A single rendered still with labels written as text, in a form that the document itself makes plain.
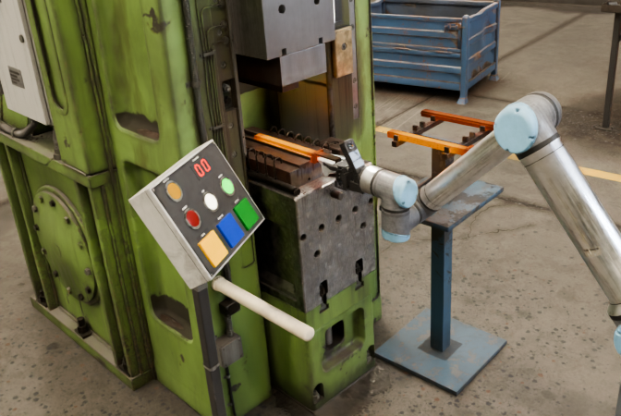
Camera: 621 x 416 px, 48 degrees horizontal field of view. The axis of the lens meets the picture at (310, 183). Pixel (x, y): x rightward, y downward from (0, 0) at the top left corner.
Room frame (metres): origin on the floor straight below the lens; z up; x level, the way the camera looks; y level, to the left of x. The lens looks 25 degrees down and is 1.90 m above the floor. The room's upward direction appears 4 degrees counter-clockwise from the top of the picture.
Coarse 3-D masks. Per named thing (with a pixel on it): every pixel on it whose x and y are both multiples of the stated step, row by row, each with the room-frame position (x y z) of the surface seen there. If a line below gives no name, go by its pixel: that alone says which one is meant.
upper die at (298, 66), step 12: (312, 48) 2.20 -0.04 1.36; (324, 48) 2.23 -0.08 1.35; (240, 60) 2.24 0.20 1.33; (252, 60) 2.20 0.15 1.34; (264, 60) 2.15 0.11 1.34; (276, 60) 2.11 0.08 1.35; (288, 60) 2.12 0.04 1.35; (300, 60) 2.16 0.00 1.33; (312, 60) 2.19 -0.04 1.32; (324, 60) 2.23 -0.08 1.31; (240, 72) 2.25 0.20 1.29; (252, 72) 2.20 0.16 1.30; (264, 72) 2.16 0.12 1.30; (276, 72) 2.11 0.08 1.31; (288, 72) 2.12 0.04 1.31; (300, 72) 2.16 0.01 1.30; (312, 72) 2.19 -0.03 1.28; (276, 84) 2.12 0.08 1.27; (288, 84) 2.12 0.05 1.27
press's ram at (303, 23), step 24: (240, 0) 2.14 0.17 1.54; (264, 0) 2.07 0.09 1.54; (288, 0) 2.14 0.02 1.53; (312, 0) 2.21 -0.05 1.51; (240, 24) 2.15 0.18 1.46; (264, 24) 2.07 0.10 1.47; (288, 24) 2.13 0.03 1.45; (312, 24) 2.20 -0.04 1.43; (240, 48) 2.15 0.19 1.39; (264, 48) 2.07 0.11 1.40; (288, 48) 2.13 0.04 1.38
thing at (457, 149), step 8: (392, 136) 2.36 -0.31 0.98; (400, 136) 2.34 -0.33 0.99; (408, 136) 2.31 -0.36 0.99; (416, 136) 2.31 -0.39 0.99; (424, 144) 2.27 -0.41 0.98; (432, 144) 2.24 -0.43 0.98; (440, 144) 2.22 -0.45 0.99; (448, 144) 2.21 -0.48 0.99; (456, 144) 2.20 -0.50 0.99; (456, 152) 2.18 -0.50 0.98; (464, 152) 2.15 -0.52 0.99
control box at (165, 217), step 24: (192, 168) 1.72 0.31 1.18; (216, 168) 1.80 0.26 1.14; (144, 192) 1.57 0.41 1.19; (192, 192) 1.67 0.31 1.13; (216, 192) 1.74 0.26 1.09; (240, 192) 1.81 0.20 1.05; (144, 216) 1.57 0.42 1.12; (168, 216) 1.55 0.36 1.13; (216, 216) 1.67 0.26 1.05; (168, 240) 1.55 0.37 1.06; (192, 240) 1.55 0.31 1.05; (240, 240) 1.68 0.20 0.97; (192, 264) 1.53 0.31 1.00
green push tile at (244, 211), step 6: (246, 198) 1.81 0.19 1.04; (240, 204) 1.77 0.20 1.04; (246, 204) 1.79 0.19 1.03; (234, 210) 1.74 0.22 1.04; (240, 210) 1.75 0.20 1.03; (246, 210) 1.77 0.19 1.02; (252, 210) 1.79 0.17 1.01; (240, 216) 1.74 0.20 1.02; (246, 216) 1.75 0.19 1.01; (252, 216) 1.77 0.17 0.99; (258, 216) 1.79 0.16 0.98; (246, 222) 1.74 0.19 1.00; (252, 222) 1.76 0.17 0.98; (246, 228) 1.73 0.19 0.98
